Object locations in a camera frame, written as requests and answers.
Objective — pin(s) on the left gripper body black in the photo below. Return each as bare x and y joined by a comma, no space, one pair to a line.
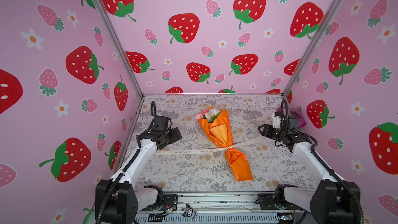
171,137

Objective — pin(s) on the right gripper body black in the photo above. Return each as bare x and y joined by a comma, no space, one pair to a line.
275,134

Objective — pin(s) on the clear ribbon strip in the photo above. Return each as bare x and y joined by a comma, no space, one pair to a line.
210,150

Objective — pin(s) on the pale pink fake rose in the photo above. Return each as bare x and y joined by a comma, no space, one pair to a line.
200,116

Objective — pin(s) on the white blue fake rose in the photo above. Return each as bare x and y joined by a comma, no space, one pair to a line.
214,112

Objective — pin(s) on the orange wrapping paper sheet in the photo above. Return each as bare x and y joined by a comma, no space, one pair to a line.
218,131

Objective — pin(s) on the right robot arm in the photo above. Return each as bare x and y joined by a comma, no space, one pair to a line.
335,201

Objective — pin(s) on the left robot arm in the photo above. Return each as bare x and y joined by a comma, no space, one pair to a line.
116,201

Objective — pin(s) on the purple snack bag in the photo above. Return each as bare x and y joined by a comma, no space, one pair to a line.
297,115

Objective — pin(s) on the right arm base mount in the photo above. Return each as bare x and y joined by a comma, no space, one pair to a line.
276,200

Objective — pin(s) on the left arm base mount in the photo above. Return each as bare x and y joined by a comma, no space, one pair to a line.
153,198

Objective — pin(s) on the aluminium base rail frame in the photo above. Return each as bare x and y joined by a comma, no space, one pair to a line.
220,208

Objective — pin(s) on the aluminium corner post right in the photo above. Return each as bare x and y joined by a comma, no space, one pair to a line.
312,46

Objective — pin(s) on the aluminium corner post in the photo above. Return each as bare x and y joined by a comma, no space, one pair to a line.
103,14
312,46

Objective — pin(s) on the aluminium corner post left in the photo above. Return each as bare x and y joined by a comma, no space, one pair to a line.
103,14

